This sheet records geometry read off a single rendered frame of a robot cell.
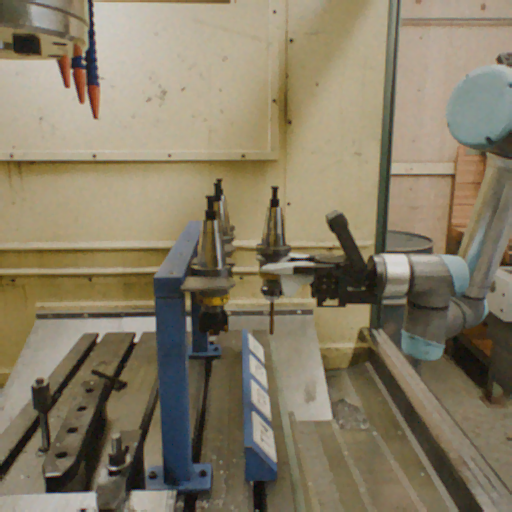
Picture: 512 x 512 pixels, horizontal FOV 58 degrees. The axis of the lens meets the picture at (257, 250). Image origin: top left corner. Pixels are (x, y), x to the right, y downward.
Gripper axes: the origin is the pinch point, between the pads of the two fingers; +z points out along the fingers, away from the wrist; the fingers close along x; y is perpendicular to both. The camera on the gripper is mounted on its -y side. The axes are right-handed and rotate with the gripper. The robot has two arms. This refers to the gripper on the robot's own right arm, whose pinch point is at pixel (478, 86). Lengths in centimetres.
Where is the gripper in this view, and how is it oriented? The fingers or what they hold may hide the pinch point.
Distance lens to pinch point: 174.3
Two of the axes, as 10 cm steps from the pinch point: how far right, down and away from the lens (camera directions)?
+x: 9.6, -1.9, 2.1
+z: -2.5, -2.2, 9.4
